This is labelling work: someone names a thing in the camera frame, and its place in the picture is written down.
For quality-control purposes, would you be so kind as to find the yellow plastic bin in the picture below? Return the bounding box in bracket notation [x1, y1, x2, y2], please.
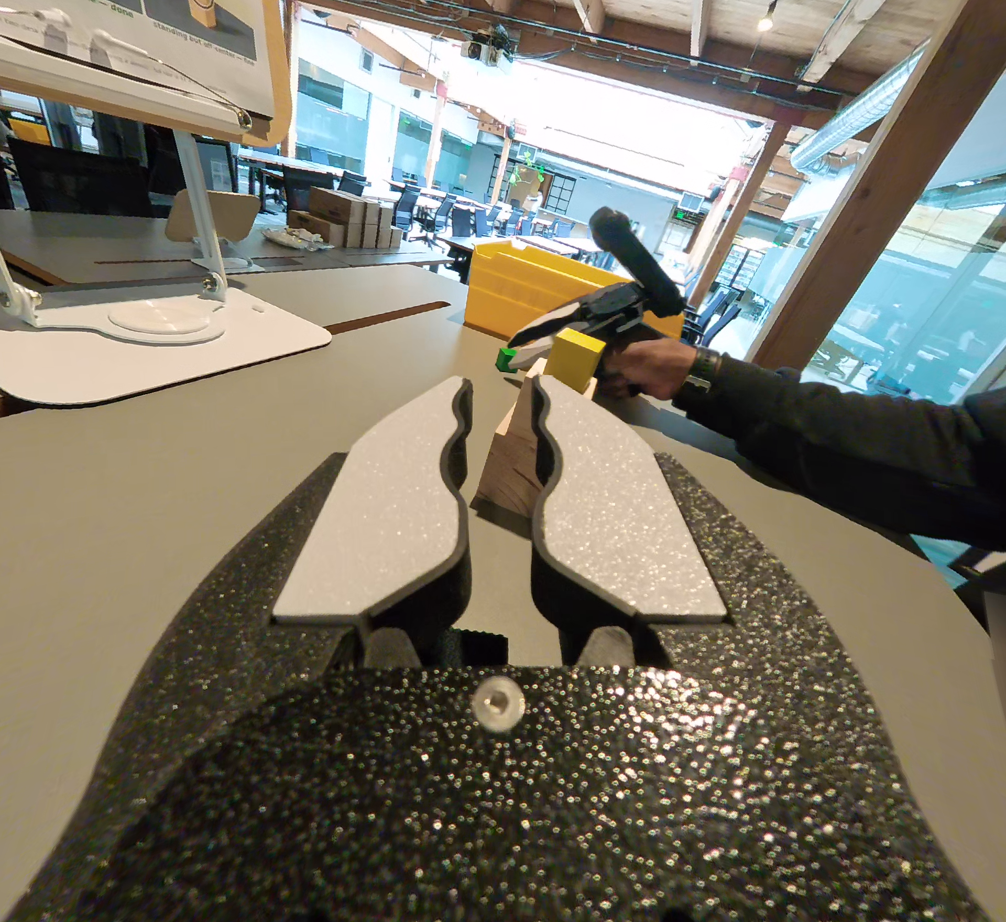
[466, 238, 685, 342]

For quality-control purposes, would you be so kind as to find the small beige board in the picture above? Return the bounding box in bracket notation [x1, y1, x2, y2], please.
[165, 191, 261, 267]

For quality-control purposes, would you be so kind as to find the white document stand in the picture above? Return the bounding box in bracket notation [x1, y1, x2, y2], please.
[0, 6, 333, 406]

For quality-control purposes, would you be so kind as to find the person's right forearm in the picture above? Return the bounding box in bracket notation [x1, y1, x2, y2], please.
[707, 356, 1006, 552]

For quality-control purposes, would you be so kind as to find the large natural wooden cube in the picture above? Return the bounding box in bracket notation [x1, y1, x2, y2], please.
[472, 357, 600, 531]

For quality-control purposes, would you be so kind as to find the yellow wooden cube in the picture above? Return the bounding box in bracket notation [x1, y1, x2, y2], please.
[544, 330, 608, 395]

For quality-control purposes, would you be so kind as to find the black wristwatch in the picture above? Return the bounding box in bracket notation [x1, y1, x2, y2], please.
[681, 345, 723, 395]

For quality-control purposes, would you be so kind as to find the person's right hand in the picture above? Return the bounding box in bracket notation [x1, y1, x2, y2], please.
[611, 336, 701, 402]

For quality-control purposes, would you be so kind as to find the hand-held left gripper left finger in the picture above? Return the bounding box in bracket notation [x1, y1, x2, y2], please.
[271, 375, 475, 669]

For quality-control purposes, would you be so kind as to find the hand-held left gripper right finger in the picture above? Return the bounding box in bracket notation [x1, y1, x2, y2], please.
[530, 374, 729, 665]

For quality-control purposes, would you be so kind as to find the stack of cardboard boxes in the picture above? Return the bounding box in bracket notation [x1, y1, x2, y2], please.
[287, 187, 407, 252]

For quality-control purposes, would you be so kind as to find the metal air duct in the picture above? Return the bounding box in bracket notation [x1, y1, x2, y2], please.
[790, 45, 930, 177]

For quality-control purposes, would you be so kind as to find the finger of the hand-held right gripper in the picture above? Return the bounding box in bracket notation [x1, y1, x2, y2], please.
[505, 331, 561, 373]
[519, 299, 588, 348]

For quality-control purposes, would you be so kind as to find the wooden pillar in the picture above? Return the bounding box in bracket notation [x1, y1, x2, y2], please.
[750, 0, 1006, 373]

